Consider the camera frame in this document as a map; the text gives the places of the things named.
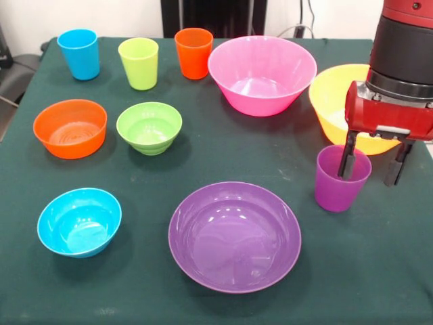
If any dark green tablecloth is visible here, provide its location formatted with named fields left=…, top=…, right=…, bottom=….
left=0, top=36, right=433, bottom=325

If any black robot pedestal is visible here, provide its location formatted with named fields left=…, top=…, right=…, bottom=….
left=161, top=0, right=268, bottom=39

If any green plastic bowl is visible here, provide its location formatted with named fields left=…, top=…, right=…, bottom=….
left=116, top=102, right=183, bottom=156

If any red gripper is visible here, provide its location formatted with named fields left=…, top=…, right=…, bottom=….
left=337, top=80, right=433, bottom=187

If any blue plastic cup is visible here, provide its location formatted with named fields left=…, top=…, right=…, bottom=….
left=56, top=28, right=101, bottom=81

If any black hanging cable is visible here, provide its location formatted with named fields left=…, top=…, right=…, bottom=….
left=306, top=0, right=317, bottom=39

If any pink plastic bowl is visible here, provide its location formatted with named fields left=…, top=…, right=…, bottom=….
left=207, top=35, right=318, bottom=118

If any grey chair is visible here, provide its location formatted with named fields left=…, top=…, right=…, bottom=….
left=0, top=25, right=45, bottom=109

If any yellow plastic bowl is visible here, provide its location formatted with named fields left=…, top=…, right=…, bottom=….
left=308, top=64, right=412, bottom=156

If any purple plastic bowl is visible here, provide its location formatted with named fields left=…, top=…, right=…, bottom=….
left=168, top=181, right=302, bottom=295

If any purple plastic cup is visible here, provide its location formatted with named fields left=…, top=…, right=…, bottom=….
left=314, top=144, right=373, bottom=213

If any blue plastic bowl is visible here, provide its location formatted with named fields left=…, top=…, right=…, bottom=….
left=37, top=188, right=123, bottom=259

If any orange plastic cup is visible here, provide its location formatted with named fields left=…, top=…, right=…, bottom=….
left=174, top=27, right=214, bottom=81

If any orange plastic bowl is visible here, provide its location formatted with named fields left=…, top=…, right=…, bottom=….
left=32, top=98, right=108, bottom=160

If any lime green plastic cup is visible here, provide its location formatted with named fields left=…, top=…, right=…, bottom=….
left=117, top=37, right=160, bottom=91

